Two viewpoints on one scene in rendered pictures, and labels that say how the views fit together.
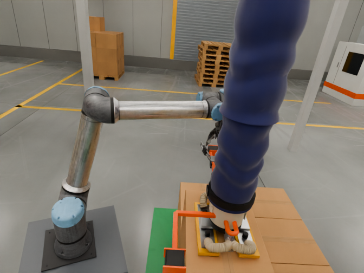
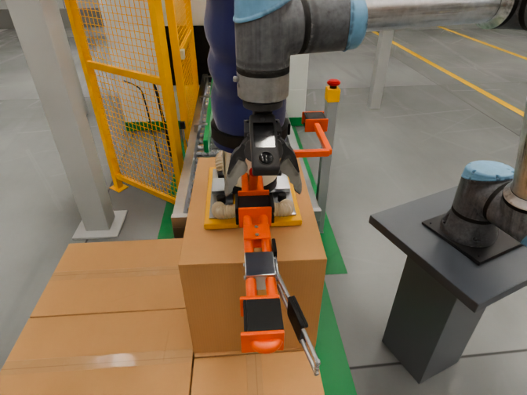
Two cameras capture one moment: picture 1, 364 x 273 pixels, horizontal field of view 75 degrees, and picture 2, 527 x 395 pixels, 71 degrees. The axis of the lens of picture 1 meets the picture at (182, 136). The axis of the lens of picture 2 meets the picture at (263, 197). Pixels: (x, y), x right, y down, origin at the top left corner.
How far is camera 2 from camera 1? 198 cm
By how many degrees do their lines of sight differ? 119
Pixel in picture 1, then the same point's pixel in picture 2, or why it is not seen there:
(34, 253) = not seen: hidden behind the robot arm
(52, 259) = not seen: hidden behind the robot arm
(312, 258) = (50, 327)
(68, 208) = (487, 166)
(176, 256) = (314, 115)
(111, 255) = (402, 226)
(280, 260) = (121, 315)
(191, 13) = not seen: outside the picture
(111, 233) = (429, 251)
